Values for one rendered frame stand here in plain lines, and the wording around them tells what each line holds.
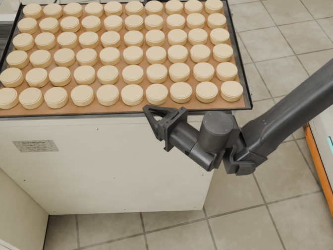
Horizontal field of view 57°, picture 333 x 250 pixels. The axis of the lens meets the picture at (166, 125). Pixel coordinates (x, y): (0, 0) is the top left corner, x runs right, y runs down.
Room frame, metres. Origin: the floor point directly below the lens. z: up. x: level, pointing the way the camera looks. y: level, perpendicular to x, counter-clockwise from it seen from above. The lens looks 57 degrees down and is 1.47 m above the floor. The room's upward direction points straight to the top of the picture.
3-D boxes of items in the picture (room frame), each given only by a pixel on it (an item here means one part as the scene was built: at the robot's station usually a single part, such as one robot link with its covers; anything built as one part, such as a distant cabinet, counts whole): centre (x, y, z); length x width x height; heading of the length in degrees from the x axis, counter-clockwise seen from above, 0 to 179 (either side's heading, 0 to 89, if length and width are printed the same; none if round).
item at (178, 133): (0.34, -0.04, 0.90); 0.07 x 0.07 x 0.10; 48
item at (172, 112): (0.39, 0.02, 0.89); 0.09 x 0.07 x 0.07; 48
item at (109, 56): (0.57, 0.14, 0.91); 0.05 x 0.05 x 0.02
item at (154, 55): (0.57, 0.03, 0.91); 0.05 x 0.05 x 0.02
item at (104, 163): (0.60, 0.19, 0.45); 0.70 x 0.34 x 0.90; 92
